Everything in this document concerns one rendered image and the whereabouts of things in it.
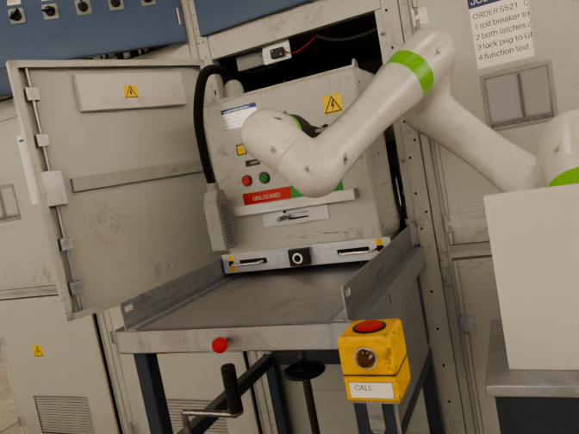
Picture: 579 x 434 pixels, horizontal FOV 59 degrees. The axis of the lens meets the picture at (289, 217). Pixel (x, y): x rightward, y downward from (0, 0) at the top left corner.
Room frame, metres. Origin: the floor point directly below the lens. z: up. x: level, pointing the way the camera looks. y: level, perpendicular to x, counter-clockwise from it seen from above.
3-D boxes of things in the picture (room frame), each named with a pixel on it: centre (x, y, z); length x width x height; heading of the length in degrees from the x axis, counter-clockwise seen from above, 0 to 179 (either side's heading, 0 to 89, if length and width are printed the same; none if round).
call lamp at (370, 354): (0.70, -0.07, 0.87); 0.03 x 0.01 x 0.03; 65
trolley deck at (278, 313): (1.38, 0.04, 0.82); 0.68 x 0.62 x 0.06; 155
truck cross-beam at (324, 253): (1.50, -0.02, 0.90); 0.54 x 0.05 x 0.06; 65
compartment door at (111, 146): (1.66, 0.45, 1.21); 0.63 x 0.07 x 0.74; 129
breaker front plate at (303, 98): (1.49, -0.02, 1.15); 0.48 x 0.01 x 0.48; 65
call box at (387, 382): (0.74, -0.09, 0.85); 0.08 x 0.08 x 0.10; 65
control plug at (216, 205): (1.52, 0.20, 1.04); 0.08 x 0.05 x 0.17; 155
